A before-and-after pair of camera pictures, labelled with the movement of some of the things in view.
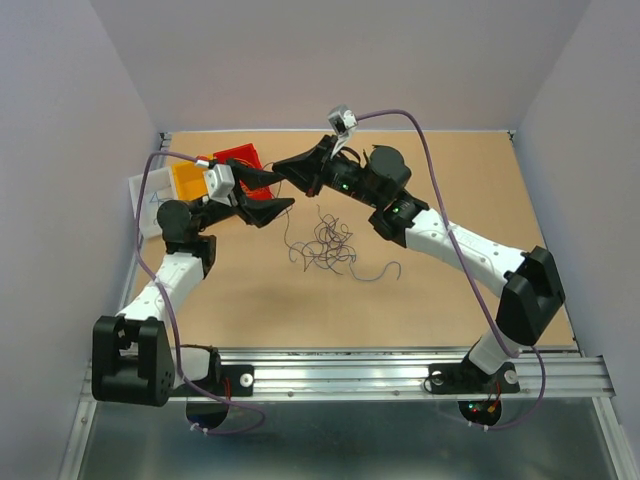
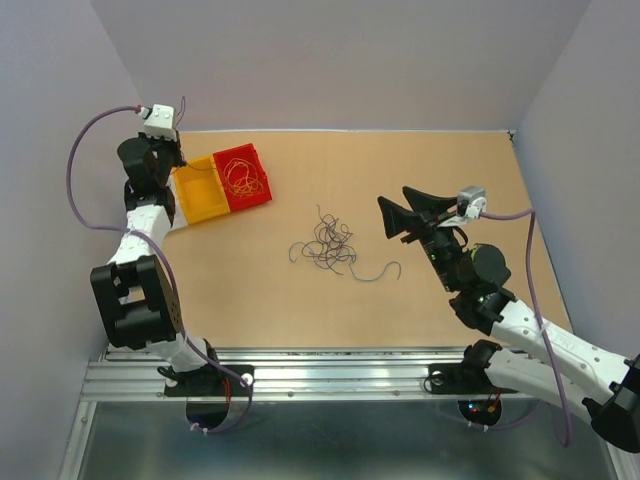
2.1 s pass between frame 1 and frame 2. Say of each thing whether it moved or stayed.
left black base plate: stayed
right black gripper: moved
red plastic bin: stayed
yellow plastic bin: stayed
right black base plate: stayed
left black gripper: moved
